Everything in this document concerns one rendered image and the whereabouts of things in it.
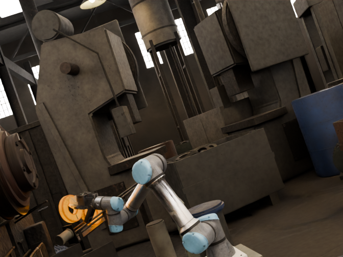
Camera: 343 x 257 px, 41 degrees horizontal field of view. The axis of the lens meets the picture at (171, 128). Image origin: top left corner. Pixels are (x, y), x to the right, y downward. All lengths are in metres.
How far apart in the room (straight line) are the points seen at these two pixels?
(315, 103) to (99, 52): 2.32
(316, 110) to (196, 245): 3.00
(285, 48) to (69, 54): 2.42
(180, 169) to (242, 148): 0.67
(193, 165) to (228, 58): 1.69
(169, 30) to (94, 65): 6.21
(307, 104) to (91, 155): 2.34
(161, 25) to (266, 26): 5.80
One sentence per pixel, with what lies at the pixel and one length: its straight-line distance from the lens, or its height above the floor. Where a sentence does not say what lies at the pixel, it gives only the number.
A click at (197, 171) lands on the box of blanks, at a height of 0.59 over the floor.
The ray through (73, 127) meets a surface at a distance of 4.94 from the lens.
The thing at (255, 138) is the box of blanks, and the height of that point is 0.67.
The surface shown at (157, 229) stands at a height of 0.48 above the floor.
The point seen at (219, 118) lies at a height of 0.96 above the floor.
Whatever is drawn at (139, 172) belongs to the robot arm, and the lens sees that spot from 2.24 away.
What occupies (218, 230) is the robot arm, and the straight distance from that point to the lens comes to 2.35.
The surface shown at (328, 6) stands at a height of 1.89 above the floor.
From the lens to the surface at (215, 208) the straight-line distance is 3.17.
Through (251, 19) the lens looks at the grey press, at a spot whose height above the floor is 1.89.
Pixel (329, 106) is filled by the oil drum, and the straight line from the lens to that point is 4.95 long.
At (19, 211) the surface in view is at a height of 0.91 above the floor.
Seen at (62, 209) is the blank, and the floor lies 0.81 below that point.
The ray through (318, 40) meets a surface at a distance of 9.90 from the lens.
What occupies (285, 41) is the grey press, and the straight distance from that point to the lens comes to 5.48.
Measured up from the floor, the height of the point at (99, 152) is 1.06.
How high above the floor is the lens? 1.02
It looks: level
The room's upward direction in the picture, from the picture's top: 20 degrees counter-clockwise
